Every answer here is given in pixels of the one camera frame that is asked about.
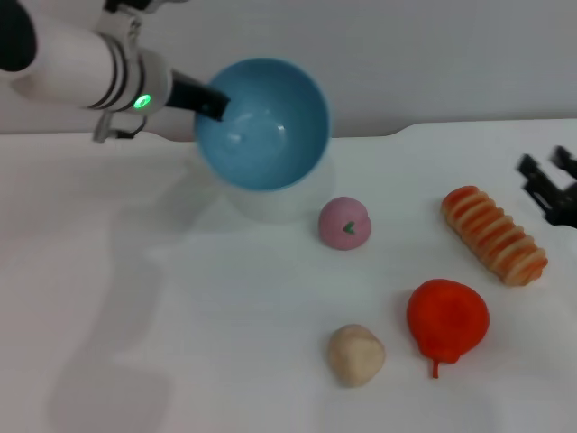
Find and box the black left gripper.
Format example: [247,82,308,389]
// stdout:
[166,69,232,124]

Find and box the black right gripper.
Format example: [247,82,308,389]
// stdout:
[516,144,577,226]

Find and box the blue bowl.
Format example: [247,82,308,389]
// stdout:
[193,57,333,191]

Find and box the beige egg yolk pastry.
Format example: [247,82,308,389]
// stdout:
[326,323,387,388]

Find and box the pink peach-shaped pastry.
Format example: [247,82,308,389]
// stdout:
[317,196,373,251]

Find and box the orange striped bread roll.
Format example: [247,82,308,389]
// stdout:
[440,185,549,286]

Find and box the red pear-shaped toy fruit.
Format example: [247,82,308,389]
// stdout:
[406,278,490,379]

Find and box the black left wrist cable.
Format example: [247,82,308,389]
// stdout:
[92,112,148,143]

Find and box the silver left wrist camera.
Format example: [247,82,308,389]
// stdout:
[104,0,157,14]

